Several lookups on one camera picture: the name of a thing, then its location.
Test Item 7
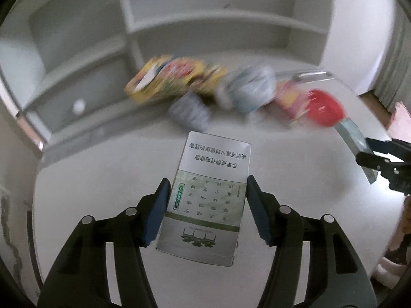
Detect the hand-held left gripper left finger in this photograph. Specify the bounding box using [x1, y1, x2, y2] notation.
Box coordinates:
[39, 178, 171, 308]

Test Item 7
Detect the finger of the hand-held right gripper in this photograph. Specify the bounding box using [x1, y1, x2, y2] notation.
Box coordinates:
[366, 137, 398, 155]
[356, 151, 399, 172]

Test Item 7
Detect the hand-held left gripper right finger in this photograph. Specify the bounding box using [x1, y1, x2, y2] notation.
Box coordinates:
[247, 175, 379, 308]

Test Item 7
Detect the pale green box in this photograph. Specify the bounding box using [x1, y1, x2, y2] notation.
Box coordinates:
[334, 117, 379, 184]

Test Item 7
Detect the white green cardboard box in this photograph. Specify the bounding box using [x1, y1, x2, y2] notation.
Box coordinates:
[156, 131, 252, 267]

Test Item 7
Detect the red round lid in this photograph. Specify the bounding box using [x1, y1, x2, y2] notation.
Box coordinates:
[304, 89, 346, 128]

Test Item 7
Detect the grey curtain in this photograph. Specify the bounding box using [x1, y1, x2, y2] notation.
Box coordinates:
[375, 5, 411, 111]

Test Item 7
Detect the pink white cloth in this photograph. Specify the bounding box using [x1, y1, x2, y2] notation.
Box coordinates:
[372, 218, 411, 291]

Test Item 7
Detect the grey crumpled bag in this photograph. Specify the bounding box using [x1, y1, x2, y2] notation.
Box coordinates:
[168, 91, 211, 133]

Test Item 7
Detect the pink yellow packet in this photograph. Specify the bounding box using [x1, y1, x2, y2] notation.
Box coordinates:
[274, 80, 309, 123]

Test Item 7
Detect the pale blue crumpled bag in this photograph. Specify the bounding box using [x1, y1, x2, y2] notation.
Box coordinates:
[214, 63, 277, 113]

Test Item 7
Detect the large yellow snack packet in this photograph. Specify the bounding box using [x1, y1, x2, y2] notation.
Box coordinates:
[125, 55, 207, 104]

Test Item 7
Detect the small yellow snack packet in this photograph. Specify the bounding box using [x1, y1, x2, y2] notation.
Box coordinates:
[192, 65, 229, 97]

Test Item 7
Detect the white shelf unit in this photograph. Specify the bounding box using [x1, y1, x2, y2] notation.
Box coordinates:
[0, 0, 338, 153]

